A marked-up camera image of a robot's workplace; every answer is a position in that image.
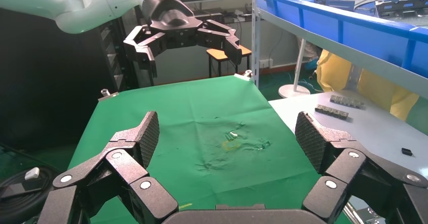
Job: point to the silver binder clip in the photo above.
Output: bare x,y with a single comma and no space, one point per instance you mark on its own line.
107,94
245,74

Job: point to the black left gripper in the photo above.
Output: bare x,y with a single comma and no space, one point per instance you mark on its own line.
170,22

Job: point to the white perforated shelf post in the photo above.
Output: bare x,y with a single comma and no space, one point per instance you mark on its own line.
256,32

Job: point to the small black block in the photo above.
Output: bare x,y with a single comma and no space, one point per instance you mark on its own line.
406,151

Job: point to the white round-base stand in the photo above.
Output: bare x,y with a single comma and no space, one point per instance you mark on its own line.
294,90

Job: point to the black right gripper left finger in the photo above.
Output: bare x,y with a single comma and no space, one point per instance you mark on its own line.
123,169

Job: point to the blue plastic bin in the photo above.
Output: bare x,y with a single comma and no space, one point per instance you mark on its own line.
367,35

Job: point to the grey metal connector strip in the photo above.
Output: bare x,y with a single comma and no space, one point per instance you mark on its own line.
331,112
347,102

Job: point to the wooden stool black legs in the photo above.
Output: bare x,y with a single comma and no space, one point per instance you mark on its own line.
217,53

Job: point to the cluttered background desk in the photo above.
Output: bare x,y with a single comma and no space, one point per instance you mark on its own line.
220,15

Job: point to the white plug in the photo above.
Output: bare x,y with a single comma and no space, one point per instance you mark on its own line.
32,173

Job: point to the white wall outlet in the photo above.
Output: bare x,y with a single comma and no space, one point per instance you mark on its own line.
265,63

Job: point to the black cabinet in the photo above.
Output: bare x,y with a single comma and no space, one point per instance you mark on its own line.
50,82

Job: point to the green cloth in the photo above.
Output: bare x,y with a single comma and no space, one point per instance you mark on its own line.
200,115

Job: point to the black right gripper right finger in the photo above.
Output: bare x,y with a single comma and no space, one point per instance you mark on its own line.
347,169

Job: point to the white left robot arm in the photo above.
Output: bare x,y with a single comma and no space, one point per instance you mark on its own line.
77,5

